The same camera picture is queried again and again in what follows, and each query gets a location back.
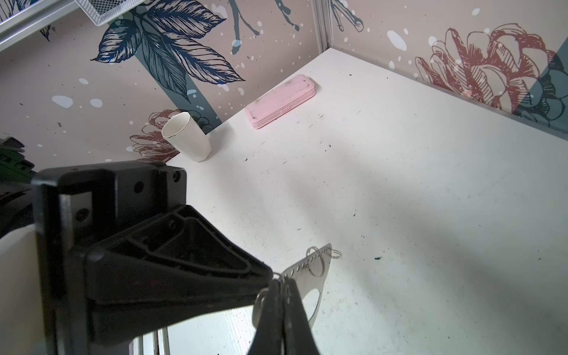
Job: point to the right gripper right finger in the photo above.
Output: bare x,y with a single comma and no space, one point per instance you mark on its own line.
297,335

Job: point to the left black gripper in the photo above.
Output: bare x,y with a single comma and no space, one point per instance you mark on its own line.
166,270

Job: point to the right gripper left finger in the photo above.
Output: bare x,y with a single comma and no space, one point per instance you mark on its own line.
269,334

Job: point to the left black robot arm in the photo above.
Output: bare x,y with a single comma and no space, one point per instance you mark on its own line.
22,320

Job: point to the white paper cup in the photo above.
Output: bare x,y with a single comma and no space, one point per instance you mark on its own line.
183,132

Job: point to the pink plastic case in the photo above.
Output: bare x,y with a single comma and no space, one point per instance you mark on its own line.
280,100

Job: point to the white wire mesh shelf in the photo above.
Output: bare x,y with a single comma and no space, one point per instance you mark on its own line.
100,12

